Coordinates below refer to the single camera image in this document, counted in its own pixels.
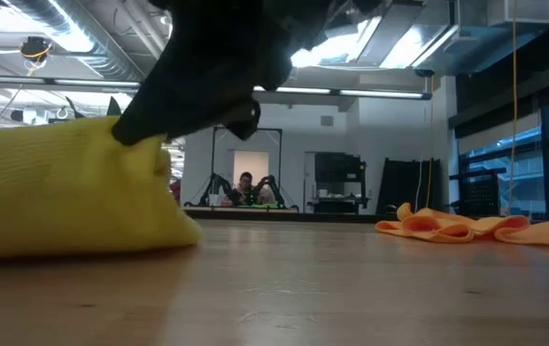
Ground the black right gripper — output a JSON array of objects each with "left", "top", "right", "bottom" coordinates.
[{"left": 111, "top": 0, "right": 336, "bottom": 147}]

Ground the yellow microfiber towel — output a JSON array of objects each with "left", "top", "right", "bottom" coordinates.
[{"left": 0, "top": 114, "right": 204, "bottom": 260}]

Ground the orange microfiber towel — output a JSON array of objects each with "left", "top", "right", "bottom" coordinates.
[{"left": 374, "top": 202, "right": 549, "bottom": 248}]

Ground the red object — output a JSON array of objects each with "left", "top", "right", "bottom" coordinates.
[{"left": 168, "top": 180, "right": 183, "bottom": 206}]

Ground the long light bar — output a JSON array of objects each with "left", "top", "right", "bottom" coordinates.
[{"left": 0, "top": 74, "right": 433, "bottom": 101}]

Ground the distant wooden table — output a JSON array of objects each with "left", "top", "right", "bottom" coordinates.
[{"left": 182, "top": 205, "right": 300, "bottom": 215}]

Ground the person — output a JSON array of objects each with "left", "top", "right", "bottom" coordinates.
[{"left": 233, "top": 171, "right": 276, "bottom": 207}]

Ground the black equipment cart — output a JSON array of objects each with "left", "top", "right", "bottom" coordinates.
[{"left": 305, "top": 151, "right": 371, "bottom": 215}]

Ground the bright ceiling light panel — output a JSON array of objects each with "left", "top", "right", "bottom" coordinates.
[{"left": 289, "top": 13, "right": 451, "bottom": 71}]

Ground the black leaning panel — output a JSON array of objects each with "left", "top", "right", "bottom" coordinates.
[{"left": 377, "top": 157, "right": 444, "bottom": 215}]

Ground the black mesh rack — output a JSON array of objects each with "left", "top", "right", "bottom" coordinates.
[{"left": 449, "top": 167, "right": 510, "bottom": 218}]

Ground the large black-framed window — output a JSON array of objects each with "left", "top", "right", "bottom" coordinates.
[{"left": 456, "top": 91, "right": 549, "bottom": 221}]

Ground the black distant rig frame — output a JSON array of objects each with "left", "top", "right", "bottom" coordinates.
[{"left": 210, "top": 126, "right": 284, "bottom": 208}]

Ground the silver ventilation duct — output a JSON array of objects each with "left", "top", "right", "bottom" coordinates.
[{"left": 2, "top": 0, "right": 148, "bottom": 84}]

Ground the black ceiling cable reel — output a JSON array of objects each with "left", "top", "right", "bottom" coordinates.
[{"left": 18, "top": 36, "right": 55, "bottom": 66}]

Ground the black metal table frame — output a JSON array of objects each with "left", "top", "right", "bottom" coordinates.
[{"left": 177, "top": 207, "right": 549, "bottom": 236}]

